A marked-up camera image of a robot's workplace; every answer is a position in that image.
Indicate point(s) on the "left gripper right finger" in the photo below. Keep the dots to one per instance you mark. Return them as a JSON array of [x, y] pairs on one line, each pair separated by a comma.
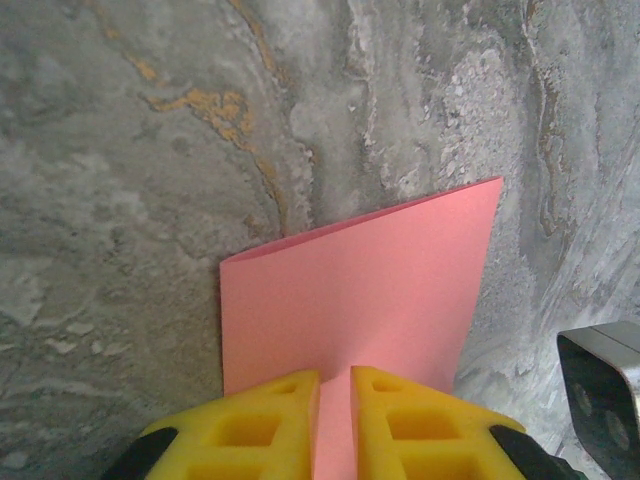
[[430, 435]]

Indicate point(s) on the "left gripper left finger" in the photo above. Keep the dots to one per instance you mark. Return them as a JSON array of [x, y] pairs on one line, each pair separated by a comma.
[[240, 435]]

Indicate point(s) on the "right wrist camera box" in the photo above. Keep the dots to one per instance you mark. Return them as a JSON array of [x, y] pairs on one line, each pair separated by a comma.
[[595, 400]]

